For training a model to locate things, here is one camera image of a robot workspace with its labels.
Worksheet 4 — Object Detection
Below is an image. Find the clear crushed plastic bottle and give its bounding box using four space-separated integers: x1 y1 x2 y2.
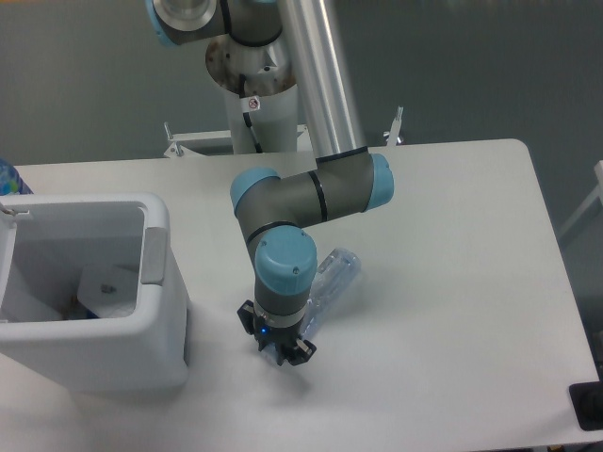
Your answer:
251 240 361 363

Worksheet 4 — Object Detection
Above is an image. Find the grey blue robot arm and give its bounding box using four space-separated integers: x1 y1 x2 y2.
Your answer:
146 1 395 365

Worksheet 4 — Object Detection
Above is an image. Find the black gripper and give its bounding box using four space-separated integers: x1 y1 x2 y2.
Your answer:
236 299 317 366

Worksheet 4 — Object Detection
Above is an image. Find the blue snack package in bin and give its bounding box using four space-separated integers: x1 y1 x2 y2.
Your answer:
60 296 99 320

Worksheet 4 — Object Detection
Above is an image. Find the white plastic wrapper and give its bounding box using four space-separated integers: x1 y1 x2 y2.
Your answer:
76 265 139 319

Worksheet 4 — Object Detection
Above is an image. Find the white trash can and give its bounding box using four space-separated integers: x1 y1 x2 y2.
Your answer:
1 193 189 392

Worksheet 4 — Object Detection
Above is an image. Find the white furniture piece at right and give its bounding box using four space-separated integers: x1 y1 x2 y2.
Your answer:
558 160 602 248

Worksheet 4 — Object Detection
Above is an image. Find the blue water bottle at edge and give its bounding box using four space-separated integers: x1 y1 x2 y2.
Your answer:
0 158 33 196

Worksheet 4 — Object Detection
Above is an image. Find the black device at table corner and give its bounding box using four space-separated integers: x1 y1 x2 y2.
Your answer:
569 381 602 431

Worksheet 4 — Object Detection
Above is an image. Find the white metal base frame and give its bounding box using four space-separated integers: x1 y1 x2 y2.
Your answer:
163 105 405 158

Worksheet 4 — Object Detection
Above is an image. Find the black cable on pedestal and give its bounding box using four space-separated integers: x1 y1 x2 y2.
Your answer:
236 73 264 153

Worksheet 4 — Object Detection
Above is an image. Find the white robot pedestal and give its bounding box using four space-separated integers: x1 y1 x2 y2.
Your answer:
205 35 312 154

